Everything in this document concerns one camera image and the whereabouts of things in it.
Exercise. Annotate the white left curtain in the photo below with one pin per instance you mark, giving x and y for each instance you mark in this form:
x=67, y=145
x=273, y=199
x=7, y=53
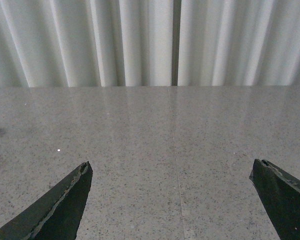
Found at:
x=85, y=43

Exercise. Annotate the white curtain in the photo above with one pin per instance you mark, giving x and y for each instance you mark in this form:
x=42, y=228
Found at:
x=239, y=43
x=85, y=43

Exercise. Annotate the white right curtain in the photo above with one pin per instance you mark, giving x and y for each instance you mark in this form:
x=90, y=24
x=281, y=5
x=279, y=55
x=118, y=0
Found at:
x=239, y=43

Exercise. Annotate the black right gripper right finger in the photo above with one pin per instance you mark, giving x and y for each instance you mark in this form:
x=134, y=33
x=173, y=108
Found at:
x=279, y=193

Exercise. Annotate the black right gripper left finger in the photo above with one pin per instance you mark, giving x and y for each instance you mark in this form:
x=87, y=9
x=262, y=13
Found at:
x=57, y=214

